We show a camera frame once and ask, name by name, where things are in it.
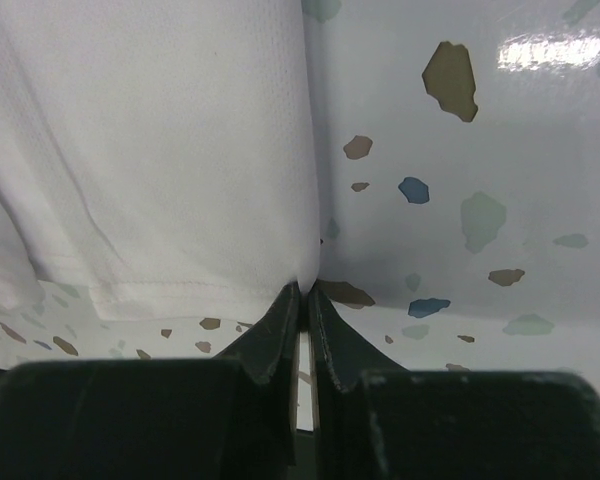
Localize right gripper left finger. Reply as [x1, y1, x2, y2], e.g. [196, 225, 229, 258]
[0, 284, 301, 479]

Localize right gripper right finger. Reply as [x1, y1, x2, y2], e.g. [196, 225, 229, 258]
[307, 289, 600, 479]

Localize white t shirt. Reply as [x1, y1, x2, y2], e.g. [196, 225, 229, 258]
[0, 1, 320, 321]

